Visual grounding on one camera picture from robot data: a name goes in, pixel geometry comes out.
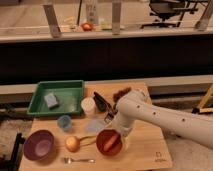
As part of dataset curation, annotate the red pepper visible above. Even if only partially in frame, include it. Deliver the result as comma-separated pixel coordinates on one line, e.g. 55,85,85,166
103,134,119,151

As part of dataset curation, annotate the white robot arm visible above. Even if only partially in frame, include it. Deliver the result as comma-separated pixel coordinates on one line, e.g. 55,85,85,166
111,89,213,149

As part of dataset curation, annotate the red bowl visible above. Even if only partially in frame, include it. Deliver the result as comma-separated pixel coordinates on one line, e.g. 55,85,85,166
96,129,123,156

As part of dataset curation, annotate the purple bowl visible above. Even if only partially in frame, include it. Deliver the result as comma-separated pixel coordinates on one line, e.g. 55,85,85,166
23,130,55,161

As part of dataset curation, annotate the black wedge object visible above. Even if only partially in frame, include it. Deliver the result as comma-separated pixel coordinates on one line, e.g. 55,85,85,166
93,92,112,112

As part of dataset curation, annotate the clear plastic lid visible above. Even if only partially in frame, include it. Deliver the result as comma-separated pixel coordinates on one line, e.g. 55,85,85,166
85,119,106,133

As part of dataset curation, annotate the white cup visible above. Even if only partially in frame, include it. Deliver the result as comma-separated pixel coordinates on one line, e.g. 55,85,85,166
81,97,95,115

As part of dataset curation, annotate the wooden ladle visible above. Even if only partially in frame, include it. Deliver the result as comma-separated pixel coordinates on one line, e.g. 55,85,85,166
80,135,96,146

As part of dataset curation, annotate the blue plastic cup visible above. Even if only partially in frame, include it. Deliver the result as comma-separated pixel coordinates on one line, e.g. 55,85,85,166
57,115,72,132

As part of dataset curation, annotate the yellow onion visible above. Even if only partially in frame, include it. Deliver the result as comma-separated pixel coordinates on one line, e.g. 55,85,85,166
65,136,80,152

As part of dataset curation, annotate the blue sponge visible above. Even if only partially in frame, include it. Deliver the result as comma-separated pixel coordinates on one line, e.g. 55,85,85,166
44,93,59,109

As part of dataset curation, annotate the green plastic tray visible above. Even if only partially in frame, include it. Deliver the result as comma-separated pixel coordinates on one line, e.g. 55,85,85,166
27,80,84,117

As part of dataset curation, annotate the silver fork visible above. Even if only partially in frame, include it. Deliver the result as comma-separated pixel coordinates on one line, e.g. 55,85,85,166
63,158,95,164

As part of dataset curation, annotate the orange round object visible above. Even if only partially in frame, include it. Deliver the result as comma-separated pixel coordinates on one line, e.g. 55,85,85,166
81,22,94,31

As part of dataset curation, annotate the black office chair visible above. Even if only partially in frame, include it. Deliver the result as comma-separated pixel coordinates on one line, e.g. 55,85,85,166
141,0,198,29

